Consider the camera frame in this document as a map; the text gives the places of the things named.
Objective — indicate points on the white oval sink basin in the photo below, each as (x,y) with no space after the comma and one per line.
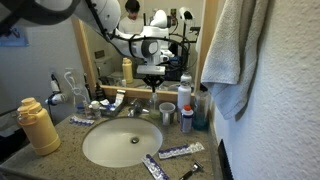
(121,142)

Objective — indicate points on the blue white blister pack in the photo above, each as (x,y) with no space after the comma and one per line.
(81,122)
(180,150)
(154,169)

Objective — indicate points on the grey hanging towel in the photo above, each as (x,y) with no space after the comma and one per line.
(232,57)

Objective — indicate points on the yellow water jug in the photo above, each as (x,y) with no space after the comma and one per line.
(38,126)

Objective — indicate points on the white Berkeley water bottle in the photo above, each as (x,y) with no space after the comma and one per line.
(184,96)

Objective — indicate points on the metal mesh organizer tray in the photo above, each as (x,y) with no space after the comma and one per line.
(110,109)

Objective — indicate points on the white ceramic mug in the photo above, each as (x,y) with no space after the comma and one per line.
(167,110)

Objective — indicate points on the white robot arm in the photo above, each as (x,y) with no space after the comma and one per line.
(36,12)

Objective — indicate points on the orange cap white bottle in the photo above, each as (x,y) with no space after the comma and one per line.
(186,119)

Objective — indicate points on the clear liquid soap bottle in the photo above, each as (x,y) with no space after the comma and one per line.
(153,106)

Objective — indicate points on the chrome faucet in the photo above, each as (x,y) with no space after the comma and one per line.
(136,108)

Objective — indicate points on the black comb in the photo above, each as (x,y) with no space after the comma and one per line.
(224,162)

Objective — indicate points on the wood framed mirror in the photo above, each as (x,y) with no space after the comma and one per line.
(151,45)

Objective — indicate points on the white sunscreen tube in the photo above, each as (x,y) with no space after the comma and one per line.
(119,97)

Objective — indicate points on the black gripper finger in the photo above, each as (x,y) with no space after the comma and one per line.
(152,86)

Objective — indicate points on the small white round jar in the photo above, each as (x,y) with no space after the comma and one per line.
(95,108)

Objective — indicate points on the blue mouthwash bottle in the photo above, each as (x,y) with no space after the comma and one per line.
(201,106)

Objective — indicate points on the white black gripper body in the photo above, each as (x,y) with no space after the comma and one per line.
(152,73)

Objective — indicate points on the black safety razor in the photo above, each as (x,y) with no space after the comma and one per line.
(197,166)

